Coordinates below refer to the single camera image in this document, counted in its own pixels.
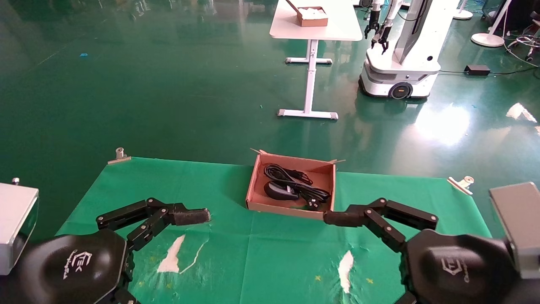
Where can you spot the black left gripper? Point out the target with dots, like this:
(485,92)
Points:
(71,266)

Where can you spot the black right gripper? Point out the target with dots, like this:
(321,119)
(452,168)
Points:
(455,266)

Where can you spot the black background robot gripper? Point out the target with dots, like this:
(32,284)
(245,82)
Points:
(384,38)
(372,26)

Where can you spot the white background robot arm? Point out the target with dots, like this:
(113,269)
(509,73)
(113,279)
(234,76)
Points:
(392,14)
(374,8)

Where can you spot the small cardboard box with flap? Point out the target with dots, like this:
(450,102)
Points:
(312,22)

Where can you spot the open brown cardboard box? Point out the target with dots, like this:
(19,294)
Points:
(278,207)

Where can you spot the white wheeled background robot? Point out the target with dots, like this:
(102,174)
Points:
(400,67)

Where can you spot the white height-adjustable table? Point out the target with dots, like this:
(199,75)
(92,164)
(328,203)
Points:
(337,25)

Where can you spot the white crumpled packing material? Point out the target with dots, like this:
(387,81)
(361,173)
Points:
(312,12)

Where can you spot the silver binder clip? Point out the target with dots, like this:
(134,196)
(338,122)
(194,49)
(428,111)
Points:
(120,154)
(462,184)

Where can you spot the small white round-base stand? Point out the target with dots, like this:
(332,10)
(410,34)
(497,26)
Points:
(463,14)

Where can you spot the black power adapter brick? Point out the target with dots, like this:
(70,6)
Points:
(476,69)

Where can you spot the large white round-base stand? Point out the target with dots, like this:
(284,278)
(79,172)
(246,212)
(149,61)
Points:
(487,40)

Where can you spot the green table cloth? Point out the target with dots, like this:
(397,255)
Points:
(253,253)

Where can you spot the black computer mouse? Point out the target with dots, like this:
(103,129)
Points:
(276,192)

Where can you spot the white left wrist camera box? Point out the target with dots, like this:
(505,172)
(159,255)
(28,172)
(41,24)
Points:
(14,223)

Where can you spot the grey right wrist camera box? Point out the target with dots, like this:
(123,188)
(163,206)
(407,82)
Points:
(521,223)

